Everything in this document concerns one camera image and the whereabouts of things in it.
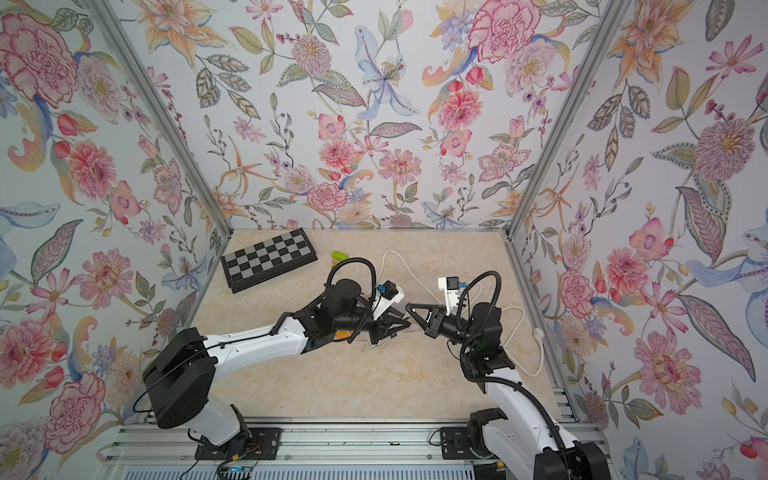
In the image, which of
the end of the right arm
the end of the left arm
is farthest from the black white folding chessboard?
the end of the right arm

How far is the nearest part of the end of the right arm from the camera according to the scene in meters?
0.60

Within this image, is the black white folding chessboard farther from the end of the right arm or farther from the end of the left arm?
the end of the right arm

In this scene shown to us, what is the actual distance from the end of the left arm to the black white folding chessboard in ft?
1.57

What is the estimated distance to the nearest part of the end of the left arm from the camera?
619 mm

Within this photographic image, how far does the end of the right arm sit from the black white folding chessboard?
0.65m

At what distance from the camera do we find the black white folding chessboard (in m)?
1.06
